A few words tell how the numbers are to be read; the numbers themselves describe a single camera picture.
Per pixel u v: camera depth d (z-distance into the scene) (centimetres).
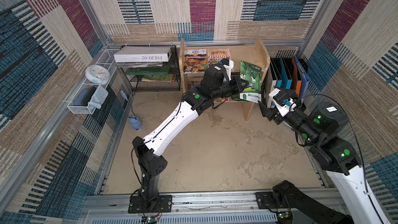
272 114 50
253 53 78
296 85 85
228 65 60
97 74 75
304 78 85
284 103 43
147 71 94
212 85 51
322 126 39
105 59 88
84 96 65
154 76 102
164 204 74
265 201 73
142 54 79
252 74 66
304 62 98
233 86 58
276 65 92
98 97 69
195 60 74
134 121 94
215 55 76
